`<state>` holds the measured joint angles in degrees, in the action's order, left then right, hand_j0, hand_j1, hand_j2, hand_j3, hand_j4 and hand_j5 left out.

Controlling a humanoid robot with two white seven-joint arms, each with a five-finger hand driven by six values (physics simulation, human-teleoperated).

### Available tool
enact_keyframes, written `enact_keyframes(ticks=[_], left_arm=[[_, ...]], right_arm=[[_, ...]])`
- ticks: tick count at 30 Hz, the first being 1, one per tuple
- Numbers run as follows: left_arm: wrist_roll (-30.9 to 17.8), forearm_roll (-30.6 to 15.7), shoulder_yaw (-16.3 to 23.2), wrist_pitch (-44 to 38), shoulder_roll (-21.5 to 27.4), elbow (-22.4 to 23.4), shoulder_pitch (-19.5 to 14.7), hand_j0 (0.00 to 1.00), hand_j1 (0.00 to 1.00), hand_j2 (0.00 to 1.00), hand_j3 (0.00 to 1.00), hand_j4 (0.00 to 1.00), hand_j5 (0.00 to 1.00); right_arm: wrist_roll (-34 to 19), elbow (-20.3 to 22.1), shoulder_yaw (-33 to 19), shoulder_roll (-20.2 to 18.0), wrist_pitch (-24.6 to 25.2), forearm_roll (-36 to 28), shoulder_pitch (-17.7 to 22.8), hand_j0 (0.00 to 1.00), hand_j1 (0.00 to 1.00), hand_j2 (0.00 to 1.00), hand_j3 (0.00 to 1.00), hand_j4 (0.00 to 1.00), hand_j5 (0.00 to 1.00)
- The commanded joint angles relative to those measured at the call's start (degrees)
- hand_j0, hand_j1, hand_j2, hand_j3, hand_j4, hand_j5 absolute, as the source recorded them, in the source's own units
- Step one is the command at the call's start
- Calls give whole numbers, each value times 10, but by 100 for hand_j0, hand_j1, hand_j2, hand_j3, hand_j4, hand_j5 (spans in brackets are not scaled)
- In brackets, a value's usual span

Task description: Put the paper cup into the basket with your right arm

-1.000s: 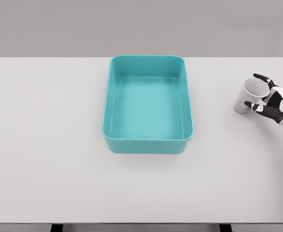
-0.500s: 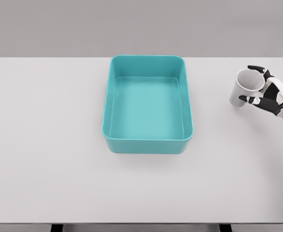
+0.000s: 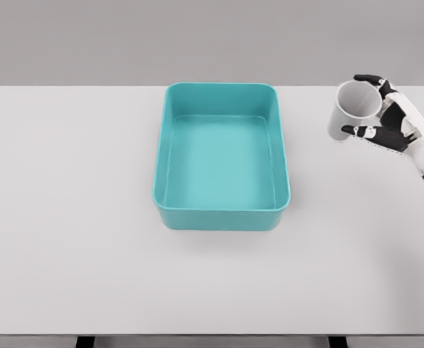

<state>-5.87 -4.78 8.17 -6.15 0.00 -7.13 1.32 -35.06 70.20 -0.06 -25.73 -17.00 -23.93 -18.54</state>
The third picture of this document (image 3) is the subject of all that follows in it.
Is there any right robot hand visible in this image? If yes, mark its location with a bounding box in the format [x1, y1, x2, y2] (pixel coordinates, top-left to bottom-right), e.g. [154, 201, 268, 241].
[341, 74, 424, 154]

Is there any white paper cup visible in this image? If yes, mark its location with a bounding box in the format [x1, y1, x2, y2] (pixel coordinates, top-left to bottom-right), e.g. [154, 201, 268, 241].
[327, 80, 383, 142]

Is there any teal rectangular basket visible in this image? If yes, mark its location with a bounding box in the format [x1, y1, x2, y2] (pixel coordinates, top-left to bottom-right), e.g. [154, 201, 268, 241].
[151, 82, 292, 232]

